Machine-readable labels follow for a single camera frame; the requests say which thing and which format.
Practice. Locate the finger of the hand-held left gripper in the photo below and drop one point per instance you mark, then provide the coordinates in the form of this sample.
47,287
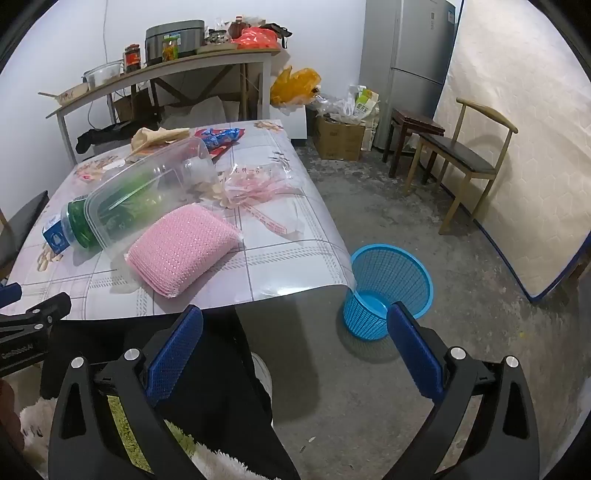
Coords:
9,294
41,311

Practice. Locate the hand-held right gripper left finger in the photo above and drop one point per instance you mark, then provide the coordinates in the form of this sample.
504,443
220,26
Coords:
175,355

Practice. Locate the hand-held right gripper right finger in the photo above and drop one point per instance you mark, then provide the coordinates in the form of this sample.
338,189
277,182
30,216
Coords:
413,350

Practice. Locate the small blue white carton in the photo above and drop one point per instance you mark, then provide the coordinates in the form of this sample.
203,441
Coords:
53,235

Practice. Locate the blue plastic waste basket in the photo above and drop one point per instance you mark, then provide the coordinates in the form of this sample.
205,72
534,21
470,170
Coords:
392,272

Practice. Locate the green plastic bottle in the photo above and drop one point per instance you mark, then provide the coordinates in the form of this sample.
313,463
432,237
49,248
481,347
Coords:
81,221

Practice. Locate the pink sponge pack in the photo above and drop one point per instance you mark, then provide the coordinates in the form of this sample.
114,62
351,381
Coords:
180,249

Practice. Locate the clear wrapper with pink print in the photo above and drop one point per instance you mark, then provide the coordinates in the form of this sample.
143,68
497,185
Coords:
258,189

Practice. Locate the clear plastic food container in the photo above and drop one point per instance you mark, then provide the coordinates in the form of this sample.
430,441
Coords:
184,159

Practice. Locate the beige cloth rag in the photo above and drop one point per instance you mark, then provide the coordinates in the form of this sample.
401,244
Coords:
152,136

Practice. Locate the red snack bag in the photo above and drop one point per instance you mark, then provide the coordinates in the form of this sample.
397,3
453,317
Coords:
217,150

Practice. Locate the blue snack wrapper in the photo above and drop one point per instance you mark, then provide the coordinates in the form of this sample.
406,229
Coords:
224,137

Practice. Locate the person's black pants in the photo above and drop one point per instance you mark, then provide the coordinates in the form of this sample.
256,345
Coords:
221,369

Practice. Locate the wooden chair with dark seat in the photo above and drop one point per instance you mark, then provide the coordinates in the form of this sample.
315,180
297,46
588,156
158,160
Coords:
457,152
23,221

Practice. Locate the person's white shoe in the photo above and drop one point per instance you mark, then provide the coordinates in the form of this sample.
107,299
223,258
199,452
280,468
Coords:
264,383

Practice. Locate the fluffy green white garment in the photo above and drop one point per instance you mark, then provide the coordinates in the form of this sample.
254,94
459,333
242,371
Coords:
37,415

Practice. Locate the floral tablecloth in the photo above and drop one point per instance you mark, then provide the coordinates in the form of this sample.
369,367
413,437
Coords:
277,258

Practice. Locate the black cloth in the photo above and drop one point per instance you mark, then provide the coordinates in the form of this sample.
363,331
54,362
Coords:
99,136

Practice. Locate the flat cardboard box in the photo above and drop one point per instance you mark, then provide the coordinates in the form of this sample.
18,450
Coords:
69,94

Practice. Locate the brown cardboard box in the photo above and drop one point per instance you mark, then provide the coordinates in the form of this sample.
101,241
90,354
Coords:
131,106

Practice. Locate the dark wooden stool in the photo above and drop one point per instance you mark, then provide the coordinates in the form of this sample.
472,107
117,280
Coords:
415,121

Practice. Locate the beige mattress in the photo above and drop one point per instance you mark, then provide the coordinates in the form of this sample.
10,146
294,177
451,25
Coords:
521,138

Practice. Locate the glass bowl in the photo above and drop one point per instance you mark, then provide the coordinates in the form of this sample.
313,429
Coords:
104,74

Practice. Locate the white sack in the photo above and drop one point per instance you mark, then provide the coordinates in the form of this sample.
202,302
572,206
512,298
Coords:
203,110

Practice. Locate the green white bag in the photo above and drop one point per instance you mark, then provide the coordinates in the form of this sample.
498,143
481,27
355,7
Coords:
364,104

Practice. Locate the white plastic bags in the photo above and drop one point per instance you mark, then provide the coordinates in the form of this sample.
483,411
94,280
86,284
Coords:
334,108

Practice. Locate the white cabinet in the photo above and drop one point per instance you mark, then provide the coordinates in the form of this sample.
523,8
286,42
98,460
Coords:
291,117

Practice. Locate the red sauce jar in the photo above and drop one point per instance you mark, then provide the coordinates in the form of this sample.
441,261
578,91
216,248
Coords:
131,59

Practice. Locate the long grey side table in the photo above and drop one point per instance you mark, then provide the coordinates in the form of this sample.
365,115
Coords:
184,62

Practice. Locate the yellow plastic bag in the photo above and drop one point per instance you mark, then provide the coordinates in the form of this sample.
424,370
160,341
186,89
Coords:
295,83

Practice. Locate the grey refrigerator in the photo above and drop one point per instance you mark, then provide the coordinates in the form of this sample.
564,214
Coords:
406,46

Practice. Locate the wooden board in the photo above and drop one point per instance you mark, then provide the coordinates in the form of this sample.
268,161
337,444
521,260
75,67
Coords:
217,47

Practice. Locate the grey rice cooker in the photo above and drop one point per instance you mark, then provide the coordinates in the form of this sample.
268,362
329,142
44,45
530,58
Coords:
184,34

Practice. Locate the bowl with dark contents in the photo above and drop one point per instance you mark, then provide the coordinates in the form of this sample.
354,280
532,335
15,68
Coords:
217,37

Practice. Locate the orange plastic bag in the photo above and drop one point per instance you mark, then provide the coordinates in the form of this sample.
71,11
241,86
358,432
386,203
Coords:
256,38

